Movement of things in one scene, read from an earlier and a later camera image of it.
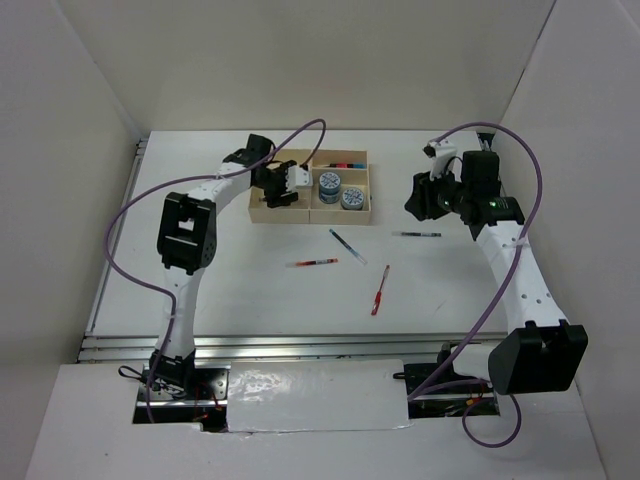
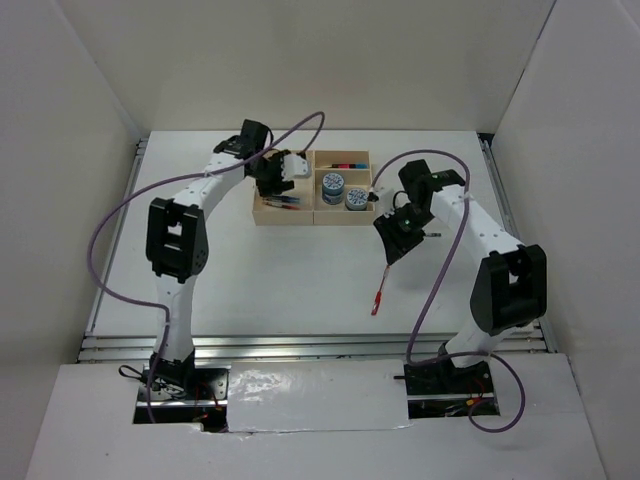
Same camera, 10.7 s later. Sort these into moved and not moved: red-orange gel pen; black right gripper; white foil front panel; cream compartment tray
Moved: red-orange gel pen; black right gripper
Not moved: cream compartment tray; white foil front panel
